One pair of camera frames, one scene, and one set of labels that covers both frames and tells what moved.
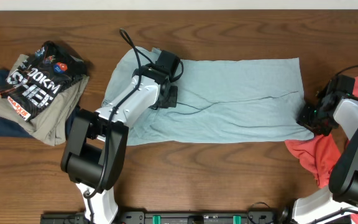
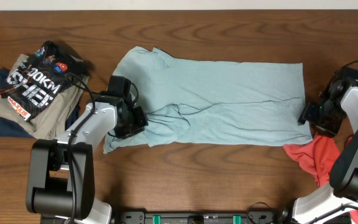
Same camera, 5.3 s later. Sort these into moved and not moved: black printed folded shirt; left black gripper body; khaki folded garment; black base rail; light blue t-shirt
Moved: light blue t-shirt; left black gripper body
Not moved: khaki folded garment; black base rail; black printed folded shirt
